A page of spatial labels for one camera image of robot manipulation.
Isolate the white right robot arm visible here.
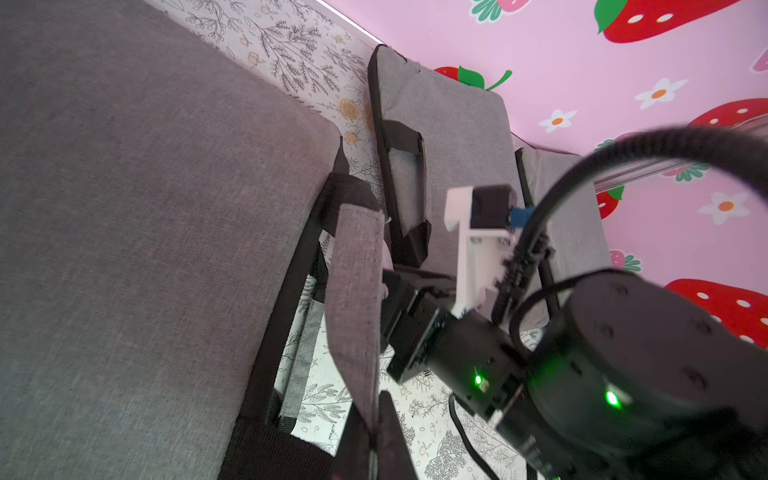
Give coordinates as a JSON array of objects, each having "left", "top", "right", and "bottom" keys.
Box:
[{"left": 382, "top": 127, "right": 767, "bottom": 479}]

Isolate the aluminium frame post right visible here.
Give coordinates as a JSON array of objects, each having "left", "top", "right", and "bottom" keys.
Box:
[{"left": 594, "top": 114, "right": 767, "bottom": 193}]

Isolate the floral patterned table mat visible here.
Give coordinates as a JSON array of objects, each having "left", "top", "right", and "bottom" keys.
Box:
[{"left": 157, "top": 1, "right": 526, "bottom": 479}]

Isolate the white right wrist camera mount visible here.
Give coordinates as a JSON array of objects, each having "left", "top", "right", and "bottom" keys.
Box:
[{"left": 444, "top": 184, "right": 532, "bottom": 318}]

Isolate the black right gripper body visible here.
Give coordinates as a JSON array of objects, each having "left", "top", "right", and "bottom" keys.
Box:
[{"left": 381, "top": 269, "right": 524, "bottom": 420}]

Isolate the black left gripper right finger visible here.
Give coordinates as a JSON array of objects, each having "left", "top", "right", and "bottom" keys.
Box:
[{"left": 376, "top": 391, "right": 417, "bottom": 480}]

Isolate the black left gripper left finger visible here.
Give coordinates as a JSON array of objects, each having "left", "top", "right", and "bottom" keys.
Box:
[{"left": 329, "top": 404, "right": 376, "bottom": 480}]

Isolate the grey laptop bag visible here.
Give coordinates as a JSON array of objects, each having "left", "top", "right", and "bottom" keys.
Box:
[
  {"left": 368, "top": 45, "right": 524, "bottom": 275},
  {"left": 1, "top": 1, "right": 379, "bottom": 479},
  {"left": 515, "top": 147, "right": 612, "bottom": 294}
]

